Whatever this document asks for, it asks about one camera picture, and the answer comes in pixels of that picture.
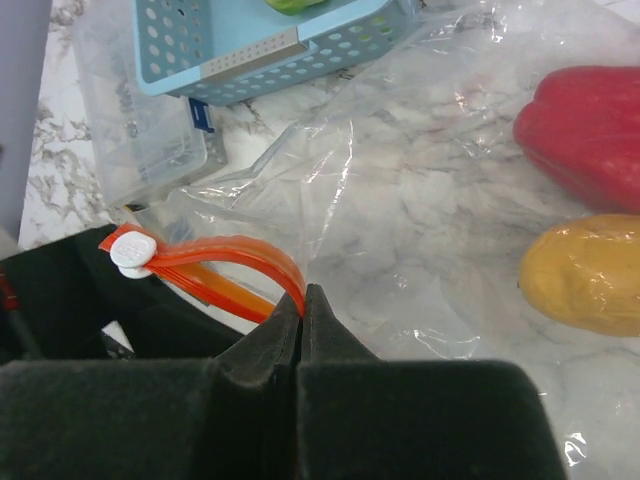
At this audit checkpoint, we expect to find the red bell pepper toy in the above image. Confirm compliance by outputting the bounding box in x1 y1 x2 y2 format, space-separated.
513 66 639 214

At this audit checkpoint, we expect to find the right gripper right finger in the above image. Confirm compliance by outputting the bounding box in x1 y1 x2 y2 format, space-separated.
297 285 566 479

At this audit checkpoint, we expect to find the blue plastic basket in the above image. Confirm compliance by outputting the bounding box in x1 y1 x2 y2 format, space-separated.
132 1 419 106

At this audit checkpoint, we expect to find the clear plastic screw box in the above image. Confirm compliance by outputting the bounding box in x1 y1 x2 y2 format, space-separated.
73 17 227 207

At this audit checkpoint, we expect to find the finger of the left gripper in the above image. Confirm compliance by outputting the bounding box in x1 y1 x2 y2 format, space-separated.
1 224 249 363

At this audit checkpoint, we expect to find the yellow lemon toy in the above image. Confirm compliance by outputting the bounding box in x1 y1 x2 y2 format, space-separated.
518 214 639 337

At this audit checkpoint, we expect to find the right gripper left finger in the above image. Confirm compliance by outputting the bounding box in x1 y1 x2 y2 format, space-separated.
1 298 300 479

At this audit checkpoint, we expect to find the white cauliflower toy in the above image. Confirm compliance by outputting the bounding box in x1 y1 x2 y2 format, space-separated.
265 0 325 16

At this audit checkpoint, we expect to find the clear zip top bag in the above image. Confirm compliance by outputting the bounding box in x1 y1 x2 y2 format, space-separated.
130 1 639 479

